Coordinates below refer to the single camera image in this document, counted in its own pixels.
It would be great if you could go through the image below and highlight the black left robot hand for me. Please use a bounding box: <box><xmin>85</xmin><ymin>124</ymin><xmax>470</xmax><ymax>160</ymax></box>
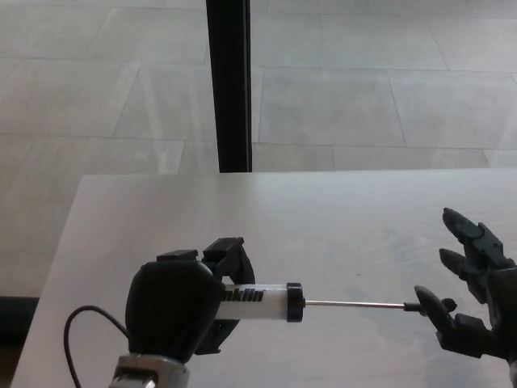
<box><xmin>124</xmin><ymin>237</ymin><xmax>256</xmax><ymax>364</ymax></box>

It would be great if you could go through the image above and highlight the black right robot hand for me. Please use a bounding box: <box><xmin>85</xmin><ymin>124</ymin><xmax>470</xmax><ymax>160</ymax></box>
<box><xmin>414</xmin><ymin>207</ymin><xmax>517</xmax><ymax>363</ymax></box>

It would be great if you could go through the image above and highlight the white air pump black handle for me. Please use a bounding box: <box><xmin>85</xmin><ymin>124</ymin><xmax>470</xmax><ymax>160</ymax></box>
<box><xmin>216</xmin><ymin>281</ymin><xmax>456</xmax><ymax>324</ymax></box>

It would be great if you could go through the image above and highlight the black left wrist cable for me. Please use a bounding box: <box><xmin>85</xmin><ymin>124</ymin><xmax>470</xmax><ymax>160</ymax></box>
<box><xmin>64</xmin><ymin>306</ymin><xmax>135</xmax><ymax>385</ymax></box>

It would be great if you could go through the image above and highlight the black window frame base rail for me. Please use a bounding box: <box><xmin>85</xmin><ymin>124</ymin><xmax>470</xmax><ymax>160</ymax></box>
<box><xmin>0</xmin><ymin>296</ymin><xmax>40</xmax><ymax>347</ymax></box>

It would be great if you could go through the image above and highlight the black window frame post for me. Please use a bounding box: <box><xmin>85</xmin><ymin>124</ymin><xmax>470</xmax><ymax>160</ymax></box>
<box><xmin>205</xmin><ymin>0</ymin><xmax>254</xmax><ymax>174</ymax></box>

